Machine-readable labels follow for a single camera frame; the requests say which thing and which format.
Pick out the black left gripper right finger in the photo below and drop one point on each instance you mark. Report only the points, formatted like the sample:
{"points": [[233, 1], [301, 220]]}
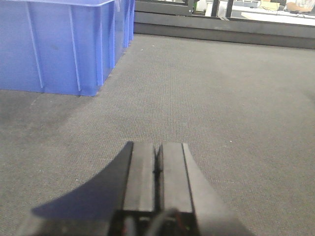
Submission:
{"points": [[200, 210]]}

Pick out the dark grey conveyor belt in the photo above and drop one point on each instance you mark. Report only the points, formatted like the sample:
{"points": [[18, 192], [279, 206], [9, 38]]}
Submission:
{"points": [[247, 113]]}

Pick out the blue plastic crate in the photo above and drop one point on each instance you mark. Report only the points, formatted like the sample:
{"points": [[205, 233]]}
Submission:
{"points": [[62, 46]]}

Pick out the white work table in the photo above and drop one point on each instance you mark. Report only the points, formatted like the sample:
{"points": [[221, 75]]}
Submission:
{"points": [[269, 12]]}

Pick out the person in white shirt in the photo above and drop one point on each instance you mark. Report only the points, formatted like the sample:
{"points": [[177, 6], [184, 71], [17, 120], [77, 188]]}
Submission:
{"points": [[304, 6]]}

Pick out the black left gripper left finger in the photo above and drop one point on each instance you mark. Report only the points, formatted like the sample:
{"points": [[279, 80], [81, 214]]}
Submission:
{"points": [[126, 183]]}

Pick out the black conveyor end frame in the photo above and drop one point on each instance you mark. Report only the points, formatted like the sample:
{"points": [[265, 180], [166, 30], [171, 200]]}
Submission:
{"points": [[177, 19]]}

